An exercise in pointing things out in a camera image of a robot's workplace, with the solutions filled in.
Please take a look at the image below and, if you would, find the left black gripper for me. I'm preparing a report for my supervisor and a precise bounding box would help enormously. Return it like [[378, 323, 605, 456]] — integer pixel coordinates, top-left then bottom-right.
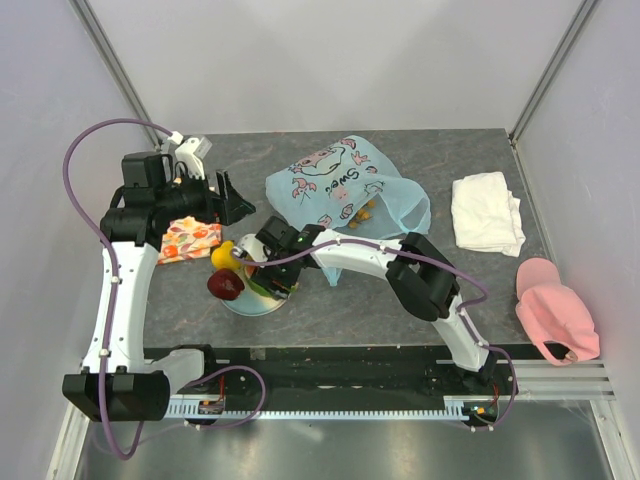
[[156, 165, 254, 226]]

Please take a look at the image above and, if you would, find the red fake apple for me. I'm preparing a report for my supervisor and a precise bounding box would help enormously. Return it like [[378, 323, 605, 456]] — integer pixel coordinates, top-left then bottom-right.
[[207, 269, 245, 301]]

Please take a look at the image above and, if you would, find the yellow fake lemon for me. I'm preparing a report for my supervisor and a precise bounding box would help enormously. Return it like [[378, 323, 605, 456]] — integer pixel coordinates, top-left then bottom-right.
[[210, 240, 241, 271]]

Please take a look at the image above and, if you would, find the light blue plastic bag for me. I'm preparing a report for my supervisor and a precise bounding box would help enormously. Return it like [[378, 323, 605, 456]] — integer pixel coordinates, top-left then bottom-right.
[[263, 134, 432, 288]]

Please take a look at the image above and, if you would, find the fake watermelon slice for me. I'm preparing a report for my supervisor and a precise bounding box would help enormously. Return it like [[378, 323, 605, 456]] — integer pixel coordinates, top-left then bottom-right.
[[247, 279, 271, 298]]

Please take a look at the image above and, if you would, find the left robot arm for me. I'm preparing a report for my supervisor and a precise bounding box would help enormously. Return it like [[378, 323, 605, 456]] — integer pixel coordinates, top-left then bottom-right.
[[62, 152, 256, 422]]

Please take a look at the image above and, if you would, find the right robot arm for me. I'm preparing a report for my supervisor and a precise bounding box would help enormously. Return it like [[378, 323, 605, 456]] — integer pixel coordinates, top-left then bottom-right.
[[239, 216, 497, 394]]

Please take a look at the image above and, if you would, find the fake brown grape cluster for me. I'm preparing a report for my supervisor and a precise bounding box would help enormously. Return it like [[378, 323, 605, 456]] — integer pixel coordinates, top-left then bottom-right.
[[348, 199, 376, 229]]

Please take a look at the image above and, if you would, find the cream and blue plate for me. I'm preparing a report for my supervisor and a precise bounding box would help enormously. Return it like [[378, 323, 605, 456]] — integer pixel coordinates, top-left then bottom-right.
[[222, 266, 289, 317]]

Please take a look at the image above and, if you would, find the floral orange napkin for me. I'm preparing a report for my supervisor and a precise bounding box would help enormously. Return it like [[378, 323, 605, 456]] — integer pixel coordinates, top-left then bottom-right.
[[157, 216, 222, 265]]

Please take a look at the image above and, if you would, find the white folded cloth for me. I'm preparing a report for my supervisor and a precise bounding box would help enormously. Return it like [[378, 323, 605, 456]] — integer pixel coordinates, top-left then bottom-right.
[[451, 171, 526, 258]]

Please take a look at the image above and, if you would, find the pink cap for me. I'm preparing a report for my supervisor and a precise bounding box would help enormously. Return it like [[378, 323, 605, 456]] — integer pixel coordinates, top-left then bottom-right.
[[515, 257, 600, 367]]

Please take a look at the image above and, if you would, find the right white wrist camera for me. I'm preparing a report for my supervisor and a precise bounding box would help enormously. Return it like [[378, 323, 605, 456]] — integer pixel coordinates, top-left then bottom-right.
[[236, 234, 270, 263]]

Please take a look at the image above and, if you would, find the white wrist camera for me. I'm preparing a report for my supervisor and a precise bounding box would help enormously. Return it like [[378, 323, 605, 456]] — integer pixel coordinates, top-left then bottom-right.
[[168, 131, 212, 180], [236, 234, 270, 263]]

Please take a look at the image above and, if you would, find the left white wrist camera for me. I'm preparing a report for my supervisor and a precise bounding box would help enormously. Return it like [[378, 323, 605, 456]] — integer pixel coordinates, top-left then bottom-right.
[[168, 131, 212, 180]]

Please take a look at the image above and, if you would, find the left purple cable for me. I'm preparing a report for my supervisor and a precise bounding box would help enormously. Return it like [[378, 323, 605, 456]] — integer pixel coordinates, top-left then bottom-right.
[[63, 118, 267, 460]]

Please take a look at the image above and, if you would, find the purple cable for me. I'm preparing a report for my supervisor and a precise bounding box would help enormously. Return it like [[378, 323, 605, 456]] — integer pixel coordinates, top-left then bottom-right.
[[230, 238, 519, 434], [63, 118, 267, 460]]

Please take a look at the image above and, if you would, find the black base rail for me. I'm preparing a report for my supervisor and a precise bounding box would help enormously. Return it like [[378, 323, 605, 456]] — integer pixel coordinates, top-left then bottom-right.
[[162, 344, 519, 399]]

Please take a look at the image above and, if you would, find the slotted cable duct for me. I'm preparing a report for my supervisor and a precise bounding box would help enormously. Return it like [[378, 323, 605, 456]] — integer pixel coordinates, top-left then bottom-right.
[[164, 395, 486, 424]]

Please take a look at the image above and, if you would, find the left aluminium frame post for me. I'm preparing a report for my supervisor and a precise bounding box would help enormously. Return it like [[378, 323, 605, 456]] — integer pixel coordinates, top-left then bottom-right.
[[69, 0, 151, 122]]

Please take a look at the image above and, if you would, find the aluminium frame post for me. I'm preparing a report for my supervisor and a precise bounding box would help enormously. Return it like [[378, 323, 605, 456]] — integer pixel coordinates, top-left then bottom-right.
[[508, 0, 600, 148], [69, 0, 151, 122]]

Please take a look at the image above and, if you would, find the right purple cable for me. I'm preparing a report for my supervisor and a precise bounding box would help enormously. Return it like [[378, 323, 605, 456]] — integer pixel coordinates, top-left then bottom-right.
[[230, 238, 519, 434]]

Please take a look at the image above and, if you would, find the right aluminium frame post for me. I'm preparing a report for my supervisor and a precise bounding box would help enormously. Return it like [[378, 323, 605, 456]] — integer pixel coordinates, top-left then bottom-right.
[[508, 0, 600, 148]]

